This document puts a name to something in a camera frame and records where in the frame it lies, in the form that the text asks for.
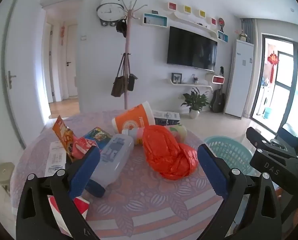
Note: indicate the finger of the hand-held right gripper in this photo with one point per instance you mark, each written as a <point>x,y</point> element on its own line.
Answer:
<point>269,163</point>
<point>259,138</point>

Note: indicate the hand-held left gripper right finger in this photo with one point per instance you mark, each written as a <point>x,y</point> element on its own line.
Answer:
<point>211,170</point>

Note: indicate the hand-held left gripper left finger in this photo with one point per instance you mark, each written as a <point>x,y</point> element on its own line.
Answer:
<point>85,170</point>

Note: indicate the teal plastic basket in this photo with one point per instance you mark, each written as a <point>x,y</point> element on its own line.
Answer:
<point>229,150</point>

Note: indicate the clear bottle with blue cap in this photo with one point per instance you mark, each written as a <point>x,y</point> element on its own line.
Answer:
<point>114,157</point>

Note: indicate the orange plastic bag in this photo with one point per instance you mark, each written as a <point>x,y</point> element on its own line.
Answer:
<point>164,152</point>

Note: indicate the orange paper cup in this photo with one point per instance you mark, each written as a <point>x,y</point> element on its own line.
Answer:
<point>134,120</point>

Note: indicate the red packet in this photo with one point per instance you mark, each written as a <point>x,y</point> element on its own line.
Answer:
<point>81,146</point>

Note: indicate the blue bucket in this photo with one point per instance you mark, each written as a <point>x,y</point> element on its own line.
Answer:
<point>267,113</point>

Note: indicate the white paper leaflet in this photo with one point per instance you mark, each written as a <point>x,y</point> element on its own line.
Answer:
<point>55,157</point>

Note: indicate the blue food packet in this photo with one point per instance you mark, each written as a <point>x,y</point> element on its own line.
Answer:
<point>99,136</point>

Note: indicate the orange snack packet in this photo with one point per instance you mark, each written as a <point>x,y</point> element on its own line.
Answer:
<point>64,135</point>

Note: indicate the black guitar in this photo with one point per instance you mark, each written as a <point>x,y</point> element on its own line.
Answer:
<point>217,101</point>

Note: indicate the small white peach-label bottle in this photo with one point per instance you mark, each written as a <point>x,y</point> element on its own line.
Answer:
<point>132,135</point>

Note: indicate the black and white carton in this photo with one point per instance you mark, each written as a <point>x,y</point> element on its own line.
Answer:
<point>166,117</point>

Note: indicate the potted green plant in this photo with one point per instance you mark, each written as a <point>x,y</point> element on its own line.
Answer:
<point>195,101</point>

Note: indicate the red and white shelf box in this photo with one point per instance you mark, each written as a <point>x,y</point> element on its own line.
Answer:
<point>218,80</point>

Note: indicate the red knot decoration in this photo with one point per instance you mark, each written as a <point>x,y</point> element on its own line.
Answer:
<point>272,60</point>

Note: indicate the beige stool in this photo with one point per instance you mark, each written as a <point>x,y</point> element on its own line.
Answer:
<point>5,173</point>

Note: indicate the brown handbag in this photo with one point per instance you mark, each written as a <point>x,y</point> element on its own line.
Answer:
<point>118,86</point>

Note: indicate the white hallway door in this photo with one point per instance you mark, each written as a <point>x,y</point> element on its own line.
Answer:
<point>71,75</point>

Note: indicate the black pouch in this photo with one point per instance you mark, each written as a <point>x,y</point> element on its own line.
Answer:
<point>131,82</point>

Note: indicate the small potted flower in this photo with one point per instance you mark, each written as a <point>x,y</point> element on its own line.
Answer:
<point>243,37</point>

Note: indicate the white room door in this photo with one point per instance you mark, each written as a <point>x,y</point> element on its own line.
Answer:
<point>24,80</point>

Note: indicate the grey curtain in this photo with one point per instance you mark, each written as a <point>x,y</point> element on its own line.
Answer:
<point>249,28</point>

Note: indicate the red fan ornament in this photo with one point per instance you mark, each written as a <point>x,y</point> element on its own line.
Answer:
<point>221,22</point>

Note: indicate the pink coat rack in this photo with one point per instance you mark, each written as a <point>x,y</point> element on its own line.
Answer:
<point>127,55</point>

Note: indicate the red hanging door ornament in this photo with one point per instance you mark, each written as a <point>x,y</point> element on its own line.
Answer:
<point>62,33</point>

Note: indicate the black hanging bag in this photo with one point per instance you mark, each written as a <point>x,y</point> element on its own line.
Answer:
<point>121,27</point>

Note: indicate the white low wall shelf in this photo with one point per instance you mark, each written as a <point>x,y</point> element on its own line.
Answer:
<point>189,85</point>

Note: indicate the black picture frame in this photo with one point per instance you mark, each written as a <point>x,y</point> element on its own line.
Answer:
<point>176,78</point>

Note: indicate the small blue wall shelf box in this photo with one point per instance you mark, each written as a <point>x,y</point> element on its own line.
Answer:
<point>222,37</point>

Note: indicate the wall-mounted television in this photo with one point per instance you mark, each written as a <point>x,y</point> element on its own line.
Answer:
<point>191,47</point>

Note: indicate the red cube wall shelf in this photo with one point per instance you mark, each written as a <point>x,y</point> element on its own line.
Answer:
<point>172,6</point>
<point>213,21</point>

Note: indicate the white curved wall shelf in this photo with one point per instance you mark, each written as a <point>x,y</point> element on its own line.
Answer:
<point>196,23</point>

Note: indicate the yellow cube wall shelf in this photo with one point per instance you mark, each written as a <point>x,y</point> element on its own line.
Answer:
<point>202,13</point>
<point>187,9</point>

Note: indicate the blue-framed wall shelf box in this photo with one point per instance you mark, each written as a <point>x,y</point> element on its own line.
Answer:
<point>155,20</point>

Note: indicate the panda wall clock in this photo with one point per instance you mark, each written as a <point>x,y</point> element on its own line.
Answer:
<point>109,10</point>

